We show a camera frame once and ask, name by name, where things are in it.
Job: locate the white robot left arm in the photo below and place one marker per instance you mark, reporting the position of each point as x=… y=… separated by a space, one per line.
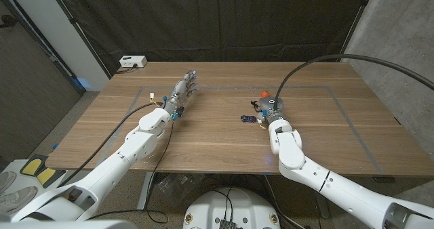
x=118 y=161

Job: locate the clear plastic bag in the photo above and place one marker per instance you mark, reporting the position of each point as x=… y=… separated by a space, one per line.
x=176 y=188

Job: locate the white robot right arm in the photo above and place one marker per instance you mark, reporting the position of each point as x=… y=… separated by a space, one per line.
x=291 y=151

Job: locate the white power outlet box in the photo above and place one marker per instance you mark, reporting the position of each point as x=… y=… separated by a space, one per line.
x=133 y=61

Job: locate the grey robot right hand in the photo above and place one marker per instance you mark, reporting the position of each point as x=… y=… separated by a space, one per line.
x=271 y=105

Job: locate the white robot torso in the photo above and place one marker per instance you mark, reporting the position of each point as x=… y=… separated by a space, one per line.
x=210 y=208

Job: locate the orange ball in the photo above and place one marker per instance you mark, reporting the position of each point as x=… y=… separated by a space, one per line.
x=265 y=94

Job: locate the black fabric backdrop curtain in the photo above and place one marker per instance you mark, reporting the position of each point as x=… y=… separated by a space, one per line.
x=220 y=19

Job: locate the grey sneaker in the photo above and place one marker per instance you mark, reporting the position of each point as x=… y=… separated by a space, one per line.
x=17 y=200
x=6 y=181

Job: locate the blue tape piece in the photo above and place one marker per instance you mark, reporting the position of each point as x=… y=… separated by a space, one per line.
x=81 y=83

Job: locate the black backdrop stand pole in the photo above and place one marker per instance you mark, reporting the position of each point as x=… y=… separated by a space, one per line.
x=81 y=32
x=356 y=22

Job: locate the dark table leg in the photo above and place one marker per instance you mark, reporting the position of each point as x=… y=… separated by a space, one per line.
x=321 y=205

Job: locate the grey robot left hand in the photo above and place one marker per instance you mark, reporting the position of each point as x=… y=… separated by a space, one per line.
x=181 y=91

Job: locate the yellow black foot pedal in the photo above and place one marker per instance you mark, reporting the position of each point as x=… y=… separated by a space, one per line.
x=49 y=176
x=32 y=166

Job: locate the dark blue toy car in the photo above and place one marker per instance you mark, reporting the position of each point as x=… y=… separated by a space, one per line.
x=248 y=119

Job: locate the black device on torso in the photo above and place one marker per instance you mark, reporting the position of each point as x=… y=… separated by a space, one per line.
x=228 y=224

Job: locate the light grey table leg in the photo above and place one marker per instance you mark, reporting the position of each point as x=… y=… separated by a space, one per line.
x=145 y=191

